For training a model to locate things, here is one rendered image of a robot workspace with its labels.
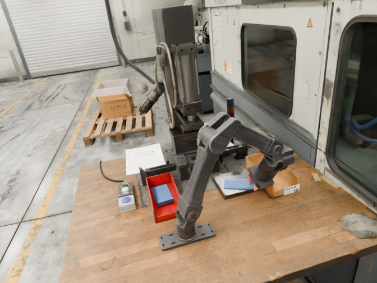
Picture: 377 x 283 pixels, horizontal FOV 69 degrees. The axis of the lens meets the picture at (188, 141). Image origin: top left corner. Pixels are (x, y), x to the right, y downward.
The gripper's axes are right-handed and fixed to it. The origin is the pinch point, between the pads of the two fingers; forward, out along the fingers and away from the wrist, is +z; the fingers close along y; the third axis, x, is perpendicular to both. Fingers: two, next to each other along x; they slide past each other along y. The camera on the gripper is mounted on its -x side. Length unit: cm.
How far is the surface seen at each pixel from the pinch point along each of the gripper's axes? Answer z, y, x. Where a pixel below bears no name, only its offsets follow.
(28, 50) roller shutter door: 486, 881, 111
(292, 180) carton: -3.2, -5.1, -15.7
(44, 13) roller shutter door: 383, 912, 34
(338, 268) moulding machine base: 36, -43, -38
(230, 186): 4.3, 5.6, 7.2
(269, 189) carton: -2.3, -4.6, -4.1
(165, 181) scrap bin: 15.8, 23.9, 29.3
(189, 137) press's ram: -3.9, 30.6, 16.0
